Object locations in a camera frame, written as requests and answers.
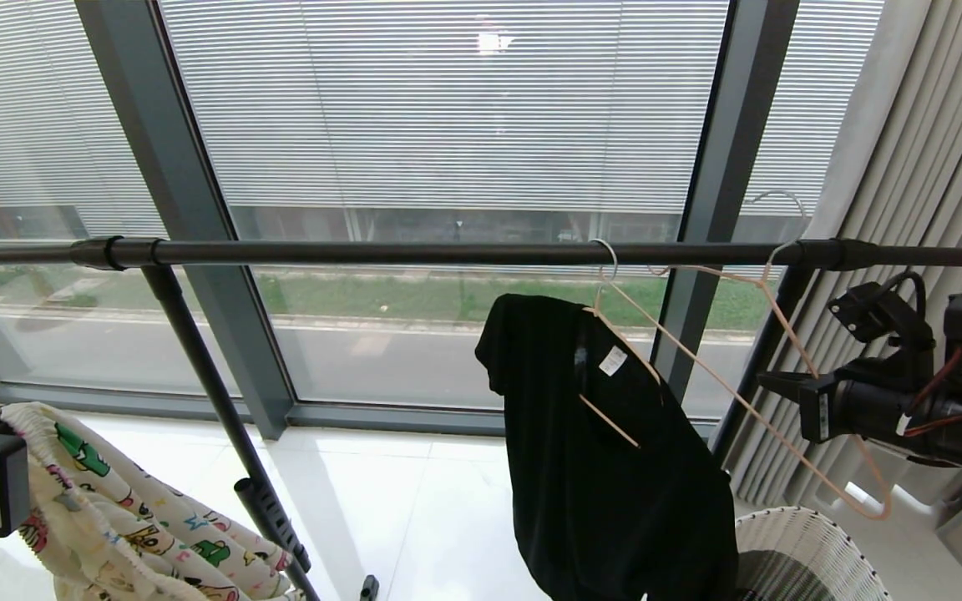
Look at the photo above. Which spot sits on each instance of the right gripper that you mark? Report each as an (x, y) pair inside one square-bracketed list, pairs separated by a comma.
[(857, 409)]

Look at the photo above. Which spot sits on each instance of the cream printed garment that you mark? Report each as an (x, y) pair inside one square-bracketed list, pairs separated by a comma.
[(113, 517)]

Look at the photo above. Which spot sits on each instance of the pink clothes hanger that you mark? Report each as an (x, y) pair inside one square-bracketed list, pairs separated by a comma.
[(769, 271), (610, 423)]

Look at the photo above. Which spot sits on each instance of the black garment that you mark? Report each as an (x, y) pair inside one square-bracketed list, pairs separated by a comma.
[(615, 501)]

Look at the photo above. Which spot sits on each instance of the white laundry basket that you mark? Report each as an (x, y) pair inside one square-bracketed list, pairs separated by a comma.
[(807, 542)]

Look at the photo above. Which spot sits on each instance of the black clothes rack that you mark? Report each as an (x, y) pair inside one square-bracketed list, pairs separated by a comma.
[(448, 253)]

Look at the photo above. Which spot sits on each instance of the beige curtain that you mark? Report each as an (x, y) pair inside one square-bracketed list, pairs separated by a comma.
[(932, 125)]

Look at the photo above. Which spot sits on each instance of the window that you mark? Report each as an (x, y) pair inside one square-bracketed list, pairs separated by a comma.
[(448, 125)]

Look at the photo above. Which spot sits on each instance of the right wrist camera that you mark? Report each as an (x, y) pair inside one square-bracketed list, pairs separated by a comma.
[(873, 313)]

